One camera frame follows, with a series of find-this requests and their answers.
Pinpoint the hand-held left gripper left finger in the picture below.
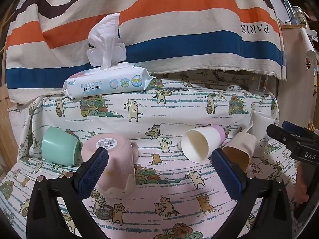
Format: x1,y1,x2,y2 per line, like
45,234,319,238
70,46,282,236
26,147,110,239

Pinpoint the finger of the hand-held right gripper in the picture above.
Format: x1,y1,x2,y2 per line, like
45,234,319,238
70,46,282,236
282,121,315,138
266,124,301,152

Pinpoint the white wet wipe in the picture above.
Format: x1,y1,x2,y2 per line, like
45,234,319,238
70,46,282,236
88,14,120,70

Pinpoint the pink cup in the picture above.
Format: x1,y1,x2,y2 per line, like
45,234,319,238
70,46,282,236
81,133,139,200

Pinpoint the cat print sheet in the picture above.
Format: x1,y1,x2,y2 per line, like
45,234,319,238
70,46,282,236
0,70,301,239

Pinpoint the white tube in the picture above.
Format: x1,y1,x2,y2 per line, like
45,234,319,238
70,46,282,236
299,27,316,58

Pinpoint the white cup with purple base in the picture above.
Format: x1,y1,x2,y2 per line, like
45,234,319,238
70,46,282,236
177,124,226,163

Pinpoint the baby wipes pack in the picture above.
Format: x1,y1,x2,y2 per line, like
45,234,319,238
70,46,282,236
62,41,154,99

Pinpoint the plain white cup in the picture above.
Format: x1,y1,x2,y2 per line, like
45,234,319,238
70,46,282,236
252,112,275,155

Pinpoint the beige cup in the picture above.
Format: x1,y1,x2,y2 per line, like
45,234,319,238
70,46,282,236
221,121,258,173

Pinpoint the clear bottle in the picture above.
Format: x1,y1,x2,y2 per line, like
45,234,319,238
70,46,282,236
292,5,306,26

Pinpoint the green cup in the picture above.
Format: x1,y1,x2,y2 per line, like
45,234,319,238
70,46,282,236
41,126,81,167

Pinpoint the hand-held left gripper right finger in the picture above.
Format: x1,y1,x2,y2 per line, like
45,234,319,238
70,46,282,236
211,148,292,239

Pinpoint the striped cloth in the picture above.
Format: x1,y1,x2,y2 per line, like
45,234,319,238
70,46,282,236
5,0,287,103

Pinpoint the person's right hand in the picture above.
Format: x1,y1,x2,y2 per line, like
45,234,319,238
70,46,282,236
294,161,311,205

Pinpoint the wooden cabinet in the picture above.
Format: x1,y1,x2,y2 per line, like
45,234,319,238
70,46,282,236
274,0,319,135

